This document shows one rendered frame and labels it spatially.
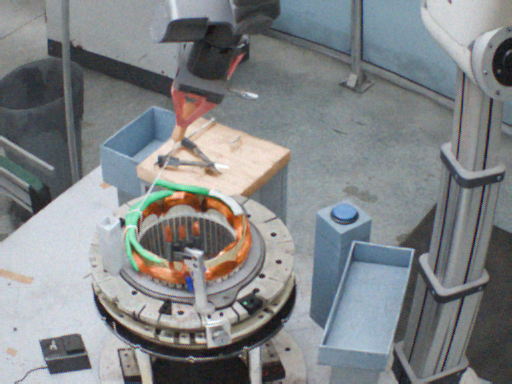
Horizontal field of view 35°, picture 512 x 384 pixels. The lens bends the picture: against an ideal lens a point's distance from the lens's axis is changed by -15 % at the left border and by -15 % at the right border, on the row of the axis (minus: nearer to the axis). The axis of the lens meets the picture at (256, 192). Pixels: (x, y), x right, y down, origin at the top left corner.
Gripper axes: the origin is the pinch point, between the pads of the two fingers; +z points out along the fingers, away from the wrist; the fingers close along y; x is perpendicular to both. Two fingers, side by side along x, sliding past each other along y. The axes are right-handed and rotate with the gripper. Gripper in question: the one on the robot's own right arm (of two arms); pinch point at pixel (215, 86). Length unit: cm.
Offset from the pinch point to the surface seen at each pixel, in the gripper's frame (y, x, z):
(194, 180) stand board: 11.2, 3.7, 12.0
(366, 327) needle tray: 24, 44, 15
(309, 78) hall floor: -194, -87, 119
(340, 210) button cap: 2.7, 27.1, 13.5
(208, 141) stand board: 0.4, -1.2, 12.0
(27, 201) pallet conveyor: 3, -59, 49
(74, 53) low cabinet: -152, -196, 115
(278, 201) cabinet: -2.3, 12.1, 21.3
